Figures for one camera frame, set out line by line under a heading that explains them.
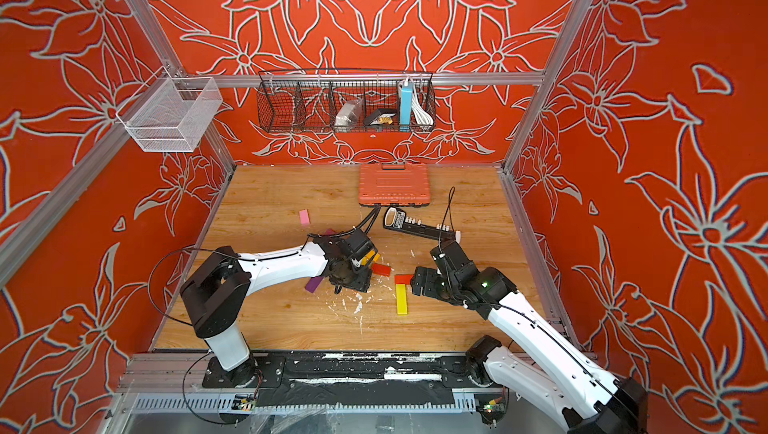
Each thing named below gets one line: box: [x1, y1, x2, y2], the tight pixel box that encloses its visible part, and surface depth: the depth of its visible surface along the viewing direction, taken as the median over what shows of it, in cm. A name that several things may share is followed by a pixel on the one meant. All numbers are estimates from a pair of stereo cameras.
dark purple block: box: [304, 276, 324, 293], surface depth 89 cm
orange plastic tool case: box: [358, 163, 430, 206], surface depth 109 cm
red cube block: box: [394, 274, 414, 285], surface depth 93 cm
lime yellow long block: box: [395, 284, 409, 316], surface depth 86 cm
